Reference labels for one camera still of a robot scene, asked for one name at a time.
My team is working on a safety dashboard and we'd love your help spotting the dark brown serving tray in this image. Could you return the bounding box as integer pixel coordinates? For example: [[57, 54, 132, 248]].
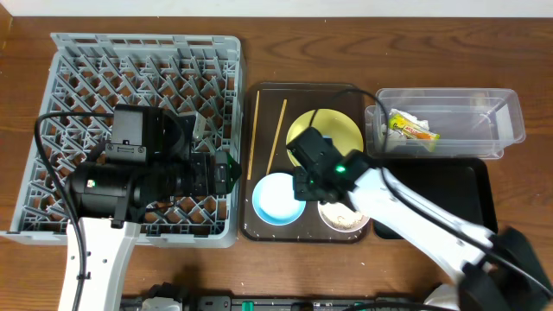
[[238, 82, 370, 244]]

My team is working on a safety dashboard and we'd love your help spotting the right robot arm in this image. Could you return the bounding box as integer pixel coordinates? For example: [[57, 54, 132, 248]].
[[286, 127, 552, 310]]

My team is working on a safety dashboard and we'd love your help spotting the yellow plate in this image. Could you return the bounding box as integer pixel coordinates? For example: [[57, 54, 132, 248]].
[[286, 109, 364, 156]]

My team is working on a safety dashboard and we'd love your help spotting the clear plastic bin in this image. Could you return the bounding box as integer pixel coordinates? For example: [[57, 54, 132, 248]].
[[365, 88, 526, 159]]

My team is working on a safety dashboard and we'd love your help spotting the wooden chopstick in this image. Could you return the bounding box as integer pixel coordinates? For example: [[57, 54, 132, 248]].
[[247, 90, 260, 181], [265, 98, 288, 175]]

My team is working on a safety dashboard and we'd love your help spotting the light blue bowl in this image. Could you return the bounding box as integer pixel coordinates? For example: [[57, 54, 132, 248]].
[[251, 173, 306, 226]]

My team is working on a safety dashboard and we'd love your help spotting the green snack wrapper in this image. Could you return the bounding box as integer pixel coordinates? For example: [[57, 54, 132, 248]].
[[389, 110, 440, 141]]

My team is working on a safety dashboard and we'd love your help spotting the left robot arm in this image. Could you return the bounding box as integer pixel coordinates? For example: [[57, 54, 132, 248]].
[[59, 105, 242, 310]]

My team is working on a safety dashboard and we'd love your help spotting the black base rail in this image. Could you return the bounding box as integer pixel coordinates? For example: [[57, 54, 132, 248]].
[[119, 282, 412, 311]]

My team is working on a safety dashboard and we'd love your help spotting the white bowl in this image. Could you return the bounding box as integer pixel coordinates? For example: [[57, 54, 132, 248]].
[[317, 203, 369, 233]]

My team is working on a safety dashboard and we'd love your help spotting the white tissue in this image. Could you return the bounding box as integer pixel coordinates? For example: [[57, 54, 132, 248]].
[[381, 121, 409, 141]]

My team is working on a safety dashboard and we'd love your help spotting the black tray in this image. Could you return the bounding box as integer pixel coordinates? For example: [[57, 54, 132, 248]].
[[386, 158, 498, 232]]

